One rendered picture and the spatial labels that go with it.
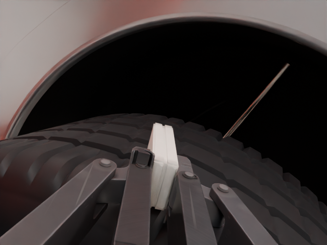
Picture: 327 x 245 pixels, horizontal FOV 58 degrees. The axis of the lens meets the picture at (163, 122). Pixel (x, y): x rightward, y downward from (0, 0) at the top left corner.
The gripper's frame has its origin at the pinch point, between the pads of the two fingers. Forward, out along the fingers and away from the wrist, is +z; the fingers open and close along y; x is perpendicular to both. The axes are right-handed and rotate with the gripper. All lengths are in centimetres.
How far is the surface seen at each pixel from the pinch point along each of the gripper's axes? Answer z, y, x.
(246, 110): 47, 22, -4
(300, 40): 20.4, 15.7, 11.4
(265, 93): 46, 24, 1
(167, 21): 28.1, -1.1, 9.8
